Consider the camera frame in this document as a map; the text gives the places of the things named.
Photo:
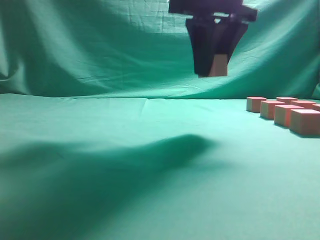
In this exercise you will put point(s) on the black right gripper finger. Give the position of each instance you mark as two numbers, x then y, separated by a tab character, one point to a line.
229	34

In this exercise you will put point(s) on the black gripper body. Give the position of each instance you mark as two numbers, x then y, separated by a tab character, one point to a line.
235	9

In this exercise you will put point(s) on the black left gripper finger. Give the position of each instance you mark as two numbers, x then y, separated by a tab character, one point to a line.
201	31

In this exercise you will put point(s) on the red cube column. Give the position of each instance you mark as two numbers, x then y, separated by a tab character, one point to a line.
286	100
316	107
305	122
253	103
267	108
282	114
219	66
305	104

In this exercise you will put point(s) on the green cloth backdrop and cover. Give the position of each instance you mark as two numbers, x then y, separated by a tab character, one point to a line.
106	133

